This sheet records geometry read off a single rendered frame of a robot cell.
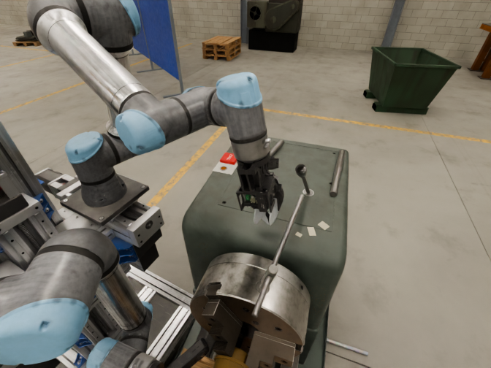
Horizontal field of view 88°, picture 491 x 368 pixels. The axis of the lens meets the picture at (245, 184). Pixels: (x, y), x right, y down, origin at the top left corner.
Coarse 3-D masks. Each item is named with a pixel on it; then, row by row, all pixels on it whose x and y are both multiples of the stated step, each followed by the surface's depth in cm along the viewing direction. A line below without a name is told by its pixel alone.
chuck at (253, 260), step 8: (224, 256) 69; (232, 256) 68; (240, 256) 67; (248, 256) 66; (256, 256) 66; (248, 264) 64; (256, 264) 64; (264, 264) 64; (280, 264) 65; (280, 272) 64; (288, 272) 65; (288, 280) 63; (296, 280) 65; (296, 288) 64; (304, 288) 66; (304, 296) 65
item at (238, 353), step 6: (234, 354) 60; (240, 354) 60; (246, 354) 61; (216, 360) 60; (222, 360) 58; (228, 360) 58; (234, 360) 57; (240, 360) 59; (216, 366) 58; (222, 366) 57; (228, 366) 57; (234, 366) 57; (240, 366) 57; (246, 366) 58
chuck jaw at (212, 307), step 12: (216, 288) 62; (216, 300) 61; (204, 312) 60; (216, 312) 58; (228, 312) 61; (216, 324) 60; (228, 324) 60; (240, 324) 64; (216, 336) 59; (228, 336) 59; (216, 348) 59; (228, 348) 58
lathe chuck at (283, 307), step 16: (208, 272) 69; (224, 272) 64; (240, 272) 62; (256, 272) 62; (224, 288) 60; (240, 288) 59; (272, 288) 60; (288, 288) 62; (192, 304) 68; (240, 304) 59; (272, 304) 57; (288, 304) 60; (304, 304) 64; (240, 320) 64; (256, 320) 61; (272, 320) 58; (288, 320) 57; (304, 320) 62; (288, 336) 61; (304, 336) 61
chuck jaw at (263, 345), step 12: (264, 336) 63; (252, 348) 61; (264, 348) 61; (276, 348) 61; (288, 348) 61; (300, 348) 63; (252, 360) 59; (264, 360) 59; (276, 360) 62; (288, 360) 59
